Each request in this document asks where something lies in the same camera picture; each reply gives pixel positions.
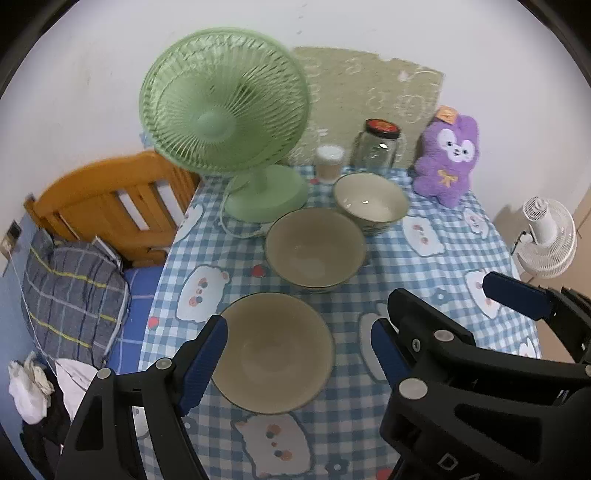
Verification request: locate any purple plush toy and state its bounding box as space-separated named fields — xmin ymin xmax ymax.
xmin=412 ymin=106 xmax=481 ymax=207

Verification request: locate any white pink cloth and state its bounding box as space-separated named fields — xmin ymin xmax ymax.
xmin=54 ymin=359 xmax=100 ymax=418

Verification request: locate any blue checkered tablecloth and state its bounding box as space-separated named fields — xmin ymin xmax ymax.
xmin=113 ymin=164 xmax=543 ymax=480

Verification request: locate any white clip fan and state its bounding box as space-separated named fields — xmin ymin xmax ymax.
xmin=512 ymin=197 xmax=578 ymax=279

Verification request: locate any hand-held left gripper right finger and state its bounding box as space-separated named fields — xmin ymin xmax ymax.
xmin=370 ymin=318 xmax=415 ymax=385

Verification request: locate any grey plaid pillow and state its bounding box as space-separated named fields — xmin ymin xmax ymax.
xmin=21 ymin=228 xmax=132 ymax=370

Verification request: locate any orange wooden headboard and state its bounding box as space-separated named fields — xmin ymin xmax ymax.
xmin=24 ymin=150 xmax=204 ymax=268

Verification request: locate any wall socket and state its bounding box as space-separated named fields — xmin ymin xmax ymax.
xmin=1 ymin=220 xmax=22 ymax=259

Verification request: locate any crumpled white cloth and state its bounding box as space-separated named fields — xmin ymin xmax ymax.
xmin=8 ymin=353 xmax=56 ymax=425

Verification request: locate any beige patterned wall sheet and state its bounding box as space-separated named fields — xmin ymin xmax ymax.
xmin=284 ymin=46 xmax=446 ymax=169

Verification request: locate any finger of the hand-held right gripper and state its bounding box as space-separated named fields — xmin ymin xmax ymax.
xmin=484 ymin=271 xmax=591 ymax=365
xmin=380 ymin=288 xmax=591 ymax=464

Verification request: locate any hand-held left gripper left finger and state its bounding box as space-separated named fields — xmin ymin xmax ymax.
xmin=55 ymin=315 xmax=228 ymax=480

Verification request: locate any black fan cable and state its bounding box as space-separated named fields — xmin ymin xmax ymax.
xmin=510 ymin=228 xmax=532 ymax=254

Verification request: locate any white fan cable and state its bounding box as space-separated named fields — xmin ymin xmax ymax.
xmin=218 ymin=178 xmax=278 ymax=240

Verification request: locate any blue bedsheet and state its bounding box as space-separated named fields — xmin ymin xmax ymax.
xmin=108 ymin=267 xmax=164 ymax=370

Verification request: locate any glass jar with black lid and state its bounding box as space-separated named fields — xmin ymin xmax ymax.
xmin=349 ymin=119 xmax=407 ymax=169

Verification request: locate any clear cotton swab container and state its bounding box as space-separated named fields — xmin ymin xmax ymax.
xmin=315 ymin=144 xmax=345 ymax=184

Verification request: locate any green desk fan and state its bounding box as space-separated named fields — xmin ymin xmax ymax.
xmin=139 ymin=28 xmax=311 ymax=224

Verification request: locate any cream green-rimmed bowl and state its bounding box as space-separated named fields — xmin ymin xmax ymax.
xmin=264 ymin=207 xmax=368 ymax=293
xmin=333 ymin=172 xmax=410 ymax=236
xmin=210 ymin=292 xmax=336 ymax=415

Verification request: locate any beige door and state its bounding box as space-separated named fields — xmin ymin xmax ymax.
xmin=538 ymin=185 xmax=591 ymax=365

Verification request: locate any dark cloth pile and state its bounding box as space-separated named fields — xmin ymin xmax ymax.
xmin=21 ymin=392 xmax=77 ymax=480

